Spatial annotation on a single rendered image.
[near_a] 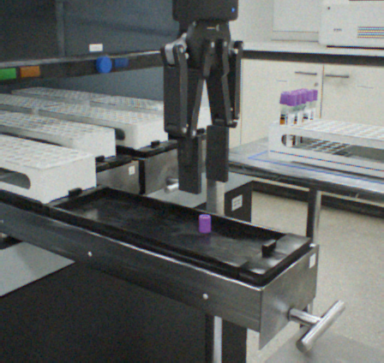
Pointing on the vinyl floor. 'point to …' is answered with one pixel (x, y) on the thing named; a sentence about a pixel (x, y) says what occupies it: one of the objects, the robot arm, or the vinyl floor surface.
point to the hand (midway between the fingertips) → (204, 161)
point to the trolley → (242, 154)
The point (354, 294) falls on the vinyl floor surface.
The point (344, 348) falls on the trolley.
